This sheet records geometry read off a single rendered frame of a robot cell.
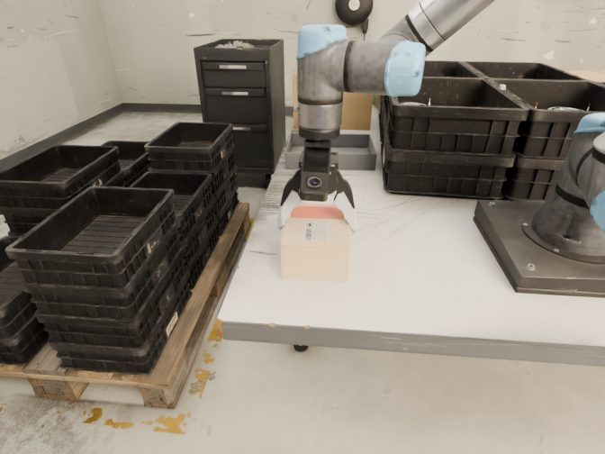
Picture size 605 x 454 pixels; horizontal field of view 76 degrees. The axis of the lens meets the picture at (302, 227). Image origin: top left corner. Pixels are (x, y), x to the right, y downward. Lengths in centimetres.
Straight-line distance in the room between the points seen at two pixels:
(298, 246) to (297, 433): 79
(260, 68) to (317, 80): 184
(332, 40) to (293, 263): 36
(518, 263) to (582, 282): 10
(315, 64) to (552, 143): 64
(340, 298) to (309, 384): 79
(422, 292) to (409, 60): 38
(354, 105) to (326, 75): 93
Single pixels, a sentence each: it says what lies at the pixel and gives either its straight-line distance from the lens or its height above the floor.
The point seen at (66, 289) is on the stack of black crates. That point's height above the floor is 48.
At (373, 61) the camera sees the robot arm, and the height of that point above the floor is 106.
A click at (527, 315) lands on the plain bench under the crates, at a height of 70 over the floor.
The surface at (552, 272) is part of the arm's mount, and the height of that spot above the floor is 74.
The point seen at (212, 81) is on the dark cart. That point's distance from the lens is 256.
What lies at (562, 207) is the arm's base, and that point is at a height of 82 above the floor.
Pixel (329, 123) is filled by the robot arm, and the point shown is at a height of 97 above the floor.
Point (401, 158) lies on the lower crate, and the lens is 99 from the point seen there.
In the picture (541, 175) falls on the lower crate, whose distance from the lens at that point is 110.
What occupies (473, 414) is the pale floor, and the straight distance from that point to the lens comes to 147.
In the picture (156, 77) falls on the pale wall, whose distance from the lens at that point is 495.
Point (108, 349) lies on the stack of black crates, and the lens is 131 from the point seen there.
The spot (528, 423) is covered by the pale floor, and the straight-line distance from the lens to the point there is 153.
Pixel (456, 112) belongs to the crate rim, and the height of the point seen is 92.
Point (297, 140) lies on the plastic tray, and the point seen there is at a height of 72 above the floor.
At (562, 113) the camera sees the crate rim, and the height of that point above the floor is 92.
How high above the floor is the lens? 114
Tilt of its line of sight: 30 degrees down
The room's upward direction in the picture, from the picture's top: straight up
